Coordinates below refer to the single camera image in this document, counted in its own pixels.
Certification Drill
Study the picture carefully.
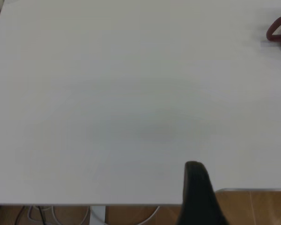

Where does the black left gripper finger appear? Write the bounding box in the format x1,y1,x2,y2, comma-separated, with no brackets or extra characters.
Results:
177,161,230,225

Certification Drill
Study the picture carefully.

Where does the red ceramic mug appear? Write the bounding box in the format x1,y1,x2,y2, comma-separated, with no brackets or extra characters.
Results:
266,15,281,55

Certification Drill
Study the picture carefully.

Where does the white table leg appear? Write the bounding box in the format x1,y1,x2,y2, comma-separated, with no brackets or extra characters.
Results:
89,205,107,225

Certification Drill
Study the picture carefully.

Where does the white cable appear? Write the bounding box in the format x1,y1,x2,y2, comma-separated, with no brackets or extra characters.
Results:
51,205,90,225
118,205,162,225

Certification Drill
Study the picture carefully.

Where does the thin black cable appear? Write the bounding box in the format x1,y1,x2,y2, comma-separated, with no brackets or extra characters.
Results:
36,205,49,225

